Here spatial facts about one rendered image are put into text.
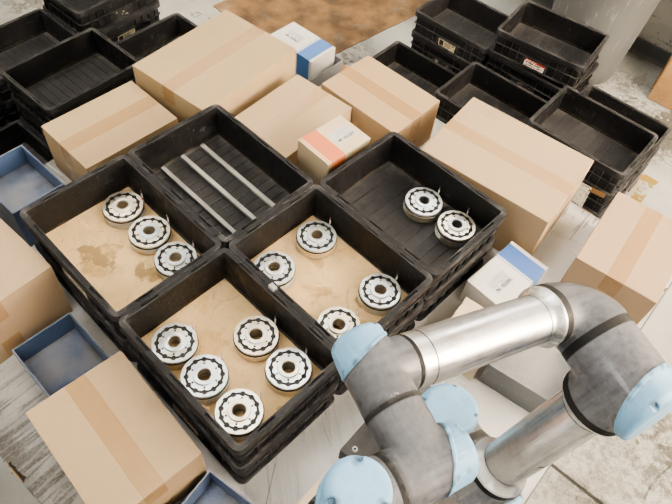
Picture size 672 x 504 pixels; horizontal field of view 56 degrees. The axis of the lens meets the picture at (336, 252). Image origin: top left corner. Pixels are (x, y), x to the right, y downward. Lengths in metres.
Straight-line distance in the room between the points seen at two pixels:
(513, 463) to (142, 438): 0.72
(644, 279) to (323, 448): 0.91
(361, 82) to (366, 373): 1.41
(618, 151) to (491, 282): 1.14
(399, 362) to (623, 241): 1.16
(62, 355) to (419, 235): 0.94
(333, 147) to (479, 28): 1.69
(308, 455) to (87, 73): 1.78
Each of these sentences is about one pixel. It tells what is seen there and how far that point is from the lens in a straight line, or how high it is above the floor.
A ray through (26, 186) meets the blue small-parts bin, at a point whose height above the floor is 0.77.
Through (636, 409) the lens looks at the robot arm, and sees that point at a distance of 0.99.
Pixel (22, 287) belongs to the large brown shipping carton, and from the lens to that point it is 1.58.
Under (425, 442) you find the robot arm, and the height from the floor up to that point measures 1.45.
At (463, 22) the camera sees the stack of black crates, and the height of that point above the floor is 0.38.
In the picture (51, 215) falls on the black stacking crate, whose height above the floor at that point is 0.88.
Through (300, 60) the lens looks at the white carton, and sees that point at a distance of 2.26.
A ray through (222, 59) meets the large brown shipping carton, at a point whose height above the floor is 0.90.
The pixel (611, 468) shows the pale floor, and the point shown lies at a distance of 2.52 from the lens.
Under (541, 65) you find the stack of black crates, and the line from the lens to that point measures 2.89.
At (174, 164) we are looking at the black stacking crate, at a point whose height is 0.83.
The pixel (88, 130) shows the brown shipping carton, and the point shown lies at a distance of 1.93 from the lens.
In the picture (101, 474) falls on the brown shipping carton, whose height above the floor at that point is 0.86.
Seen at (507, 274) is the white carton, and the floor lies 0.79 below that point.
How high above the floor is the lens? 2.14
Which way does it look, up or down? 53 degrees down
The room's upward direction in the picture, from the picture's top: 8 degrees clockwise
